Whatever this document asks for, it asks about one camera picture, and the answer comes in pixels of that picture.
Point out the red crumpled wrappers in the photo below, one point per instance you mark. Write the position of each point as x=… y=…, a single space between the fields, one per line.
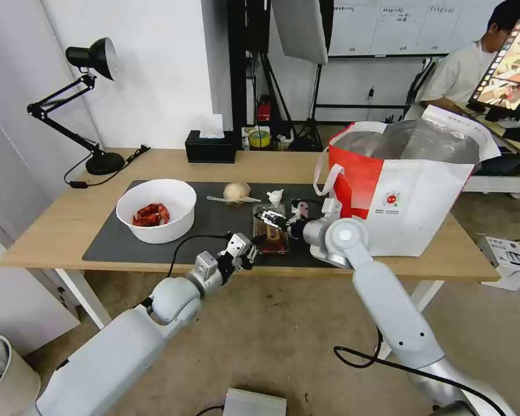
x=151 y=215

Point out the white crumpled tissue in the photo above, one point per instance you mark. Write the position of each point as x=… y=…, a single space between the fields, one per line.
x=275 y=196

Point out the black metal rack frame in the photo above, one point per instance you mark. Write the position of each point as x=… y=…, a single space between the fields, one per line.
x=238 y=65

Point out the wooden table with white legs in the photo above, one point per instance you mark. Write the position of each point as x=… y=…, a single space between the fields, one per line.
x=47 y=225

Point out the white cardboard product box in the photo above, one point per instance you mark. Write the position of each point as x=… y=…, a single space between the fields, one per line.
x=507 y=264

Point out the yellow tape roll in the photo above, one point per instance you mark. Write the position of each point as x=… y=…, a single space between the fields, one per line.
x=258 y=138

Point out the black desk lamp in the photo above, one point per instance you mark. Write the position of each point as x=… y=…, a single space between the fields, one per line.
x=106 y=162

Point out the whiteboard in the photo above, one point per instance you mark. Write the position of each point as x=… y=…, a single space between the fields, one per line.
x=416 y=26

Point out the red and white takeout bag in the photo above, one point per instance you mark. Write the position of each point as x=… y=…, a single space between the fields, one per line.
x=416 y=203

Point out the person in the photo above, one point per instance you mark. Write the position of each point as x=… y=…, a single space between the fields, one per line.
x=459 y=73

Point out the white round bowl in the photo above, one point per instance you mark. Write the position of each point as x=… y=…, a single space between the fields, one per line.
x=156 y=234

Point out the black light stand tripod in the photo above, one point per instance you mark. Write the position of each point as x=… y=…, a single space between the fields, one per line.
x=316 y=99

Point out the black desk mat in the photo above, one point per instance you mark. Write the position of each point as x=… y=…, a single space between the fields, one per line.
x=112 y=242

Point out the beige trash bin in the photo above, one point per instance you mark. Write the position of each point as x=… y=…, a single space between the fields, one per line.
x=8 y=381

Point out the small pink white wrapper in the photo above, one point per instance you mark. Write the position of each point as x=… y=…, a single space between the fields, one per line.
x=302 y=209

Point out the silver metal block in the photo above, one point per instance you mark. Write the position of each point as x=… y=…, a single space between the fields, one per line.
x=255 y=403

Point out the beige crumpled paper ball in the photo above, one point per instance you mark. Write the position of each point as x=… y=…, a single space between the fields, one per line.
x=235 y=193

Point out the black tissue box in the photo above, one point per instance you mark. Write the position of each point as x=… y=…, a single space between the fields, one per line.
x=210 y=151

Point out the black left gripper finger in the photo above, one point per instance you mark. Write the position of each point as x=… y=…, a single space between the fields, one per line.
x=249 y=260
x=258 y=245

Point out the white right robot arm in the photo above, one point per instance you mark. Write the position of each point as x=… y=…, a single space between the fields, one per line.
x=381 y=281

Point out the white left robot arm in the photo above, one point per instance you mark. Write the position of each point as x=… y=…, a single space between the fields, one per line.
x=112 y=355

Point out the red box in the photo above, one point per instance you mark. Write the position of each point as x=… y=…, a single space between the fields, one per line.
x=264 y=110

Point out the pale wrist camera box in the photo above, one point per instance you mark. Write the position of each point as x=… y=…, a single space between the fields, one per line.
x=238 y=245

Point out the clear plastic spoon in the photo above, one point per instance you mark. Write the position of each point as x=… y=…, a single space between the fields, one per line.
x=216 y=198

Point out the clear plastic food container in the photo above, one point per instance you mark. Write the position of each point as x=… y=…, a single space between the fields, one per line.
x=272 y=245

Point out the computer monitor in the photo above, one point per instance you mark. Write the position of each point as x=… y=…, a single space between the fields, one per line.
x=511 y=73

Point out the studio softbox light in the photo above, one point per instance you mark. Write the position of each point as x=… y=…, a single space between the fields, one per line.
x=301 y=30

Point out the white side desk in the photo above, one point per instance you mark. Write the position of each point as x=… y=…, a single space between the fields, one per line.
x=502 y=182

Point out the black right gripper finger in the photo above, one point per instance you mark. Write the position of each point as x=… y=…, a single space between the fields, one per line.
x=272 y=215
x=277 y=225

